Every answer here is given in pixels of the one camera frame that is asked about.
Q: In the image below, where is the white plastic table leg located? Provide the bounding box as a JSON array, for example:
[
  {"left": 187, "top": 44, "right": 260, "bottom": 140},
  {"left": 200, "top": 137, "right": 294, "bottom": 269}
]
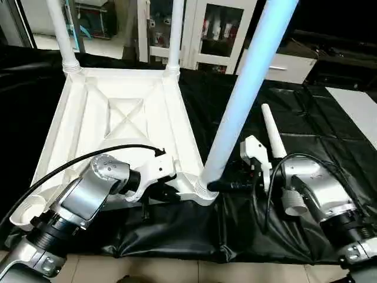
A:
[
  {"left": 164, "top": 0, "right": 186, "bottom": 75},
  {"left": 46, "top": 0, "right": 82, "bottom": 75},
  {"left": 195, "top": 0, "right": 300, "bottom": 199},
  {"left": 260, "top": 103, "right": 309, "bottom": 218}
]

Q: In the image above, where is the white plastic table top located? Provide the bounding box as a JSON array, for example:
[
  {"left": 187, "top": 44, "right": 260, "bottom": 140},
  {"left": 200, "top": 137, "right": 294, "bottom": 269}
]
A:
[{"left": 9, "top": 66, "right": 219, "bottom": 231}]

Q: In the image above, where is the white drawer unit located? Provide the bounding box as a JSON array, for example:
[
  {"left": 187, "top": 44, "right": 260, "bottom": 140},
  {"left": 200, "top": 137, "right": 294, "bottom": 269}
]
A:
[{"left": 235, "top": 50, "right": 319, "bottom": 85}]

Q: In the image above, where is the black work mat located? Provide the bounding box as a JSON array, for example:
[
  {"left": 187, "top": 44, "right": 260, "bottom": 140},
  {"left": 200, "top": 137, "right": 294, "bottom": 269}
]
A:
[{"left": 0, "top": 46, "right": 377, "bottom": 265}]

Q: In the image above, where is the white glass door cabinet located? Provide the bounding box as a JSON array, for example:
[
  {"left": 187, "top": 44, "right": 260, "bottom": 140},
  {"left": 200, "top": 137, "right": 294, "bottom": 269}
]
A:
[{"left": 136, "top": 0, "right": 260, "bottom": 75}]

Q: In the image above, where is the teal stand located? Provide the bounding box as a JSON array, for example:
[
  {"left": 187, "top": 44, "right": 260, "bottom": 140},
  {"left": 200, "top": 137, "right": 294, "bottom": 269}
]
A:
[{"left": 64, "top": 0, "right": 90, "bottom": 55}]

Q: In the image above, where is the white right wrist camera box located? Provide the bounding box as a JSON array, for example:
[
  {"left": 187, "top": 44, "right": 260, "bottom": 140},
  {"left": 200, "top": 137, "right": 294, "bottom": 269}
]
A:
[{"left": 239, "top": 134, "right": 274, "bottom": 193}]

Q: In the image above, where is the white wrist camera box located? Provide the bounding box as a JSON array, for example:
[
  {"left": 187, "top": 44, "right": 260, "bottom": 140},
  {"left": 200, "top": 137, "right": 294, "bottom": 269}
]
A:
[
  {"left": 239, "top": 134, "right": 274, "bottom": 193},
  {"left": 123, "top": 150, "right": 178, "bottom": 203}
]

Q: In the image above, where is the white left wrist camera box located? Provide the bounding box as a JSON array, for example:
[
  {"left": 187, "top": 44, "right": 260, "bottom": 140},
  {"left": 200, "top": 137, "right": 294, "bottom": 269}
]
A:
[{"left": 123, "top": 150, "right": 178, "bottom": 203}]

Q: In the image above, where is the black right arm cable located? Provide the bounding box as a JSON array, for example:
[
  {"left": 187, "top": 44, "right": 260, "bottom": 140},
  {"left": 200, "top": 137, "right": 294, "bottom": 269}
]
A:
[{"left": 253, "top": 152, "right": 355, "bottom": 234}]

